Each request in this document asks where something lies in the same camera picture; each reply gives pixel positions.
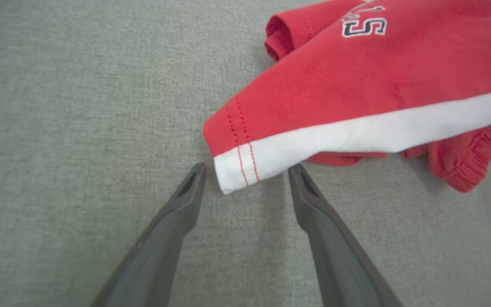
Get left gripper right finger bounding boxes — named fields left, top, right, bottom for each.
left=288, top=164, right=404, bottom=307

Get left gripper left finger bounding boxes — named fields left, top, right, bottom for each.
left=91, top=162, right=206, bottom=307

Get red shorts with white stripe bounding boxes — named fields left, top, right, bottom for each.
left=203, top=0, right=491, bottom=195

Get beige fabric panel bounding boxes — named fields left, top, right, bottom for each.
left=0, top=0, right=491, bottom=307

